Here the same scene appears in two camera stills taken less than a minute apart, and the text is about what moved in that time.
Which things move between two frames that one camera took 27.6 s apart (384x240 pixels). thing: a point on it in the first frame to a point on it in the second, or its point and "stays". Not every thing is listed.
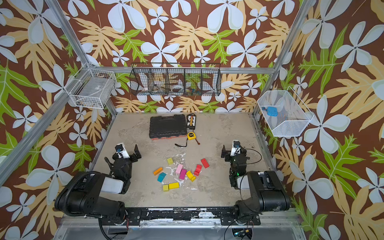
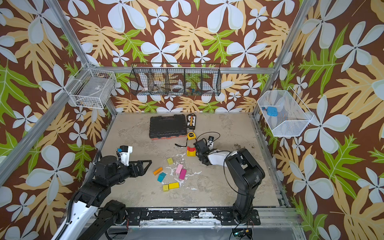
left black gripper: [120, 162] to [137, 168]
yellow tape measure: [191, 135] stays
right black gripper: [233, 156] to [202, 148]
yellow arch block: [190, 176] to [191, 153]
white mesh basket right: [284, 113] stays
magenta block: [182, 174] stays
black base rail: [230, 216] stays
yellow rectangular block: [173, 185] stays
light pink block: [179, 168] stays
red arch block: [197, 170] to [191, 149]
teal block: [161, 177] stays
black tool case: [167, 126] stays
